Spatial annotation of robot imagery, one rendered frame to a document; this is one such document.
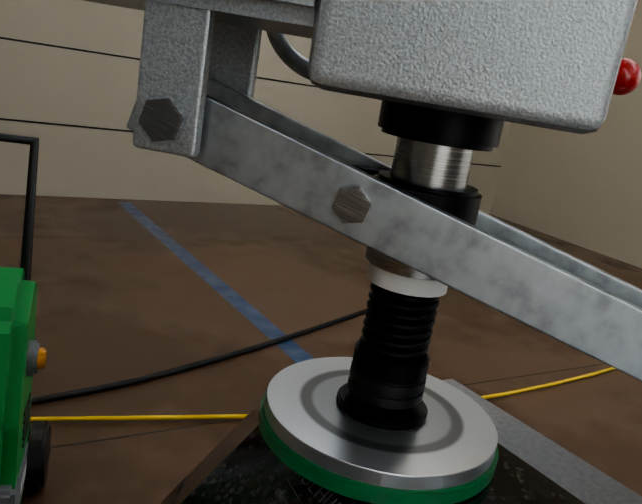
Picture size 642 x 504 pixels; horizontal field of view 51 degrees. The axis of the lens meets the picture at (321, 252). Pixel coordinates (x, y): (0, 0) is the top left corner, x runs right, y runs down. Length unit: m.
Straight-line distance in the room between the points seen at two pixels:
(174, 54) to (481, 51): 0.21
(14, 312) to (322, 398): 1.05
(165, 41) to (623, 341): 0.41
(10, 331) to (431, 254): 1.16
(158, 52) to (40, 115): 4.36
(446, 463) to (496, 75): 0.30
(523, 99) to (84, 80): 4.53
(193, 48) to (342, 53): 0.11
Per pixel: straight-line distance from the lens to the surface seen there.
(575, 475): 0.68
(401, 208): 0.51
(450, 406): 0.67
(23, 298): 1.61
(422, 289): 0.56
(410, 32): 0.46
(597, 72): 0.47
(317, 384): 0.65
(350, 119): 5.79
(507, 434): 0.71
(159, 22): 0.51
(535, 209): 6.75
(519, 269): 0.53
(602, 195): 6.33
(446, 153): 0.54
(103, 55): 4.91
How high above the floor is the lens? 1.12
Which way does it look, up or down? 15 degrees down
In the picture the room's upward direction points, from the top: 10 degrees clockwise
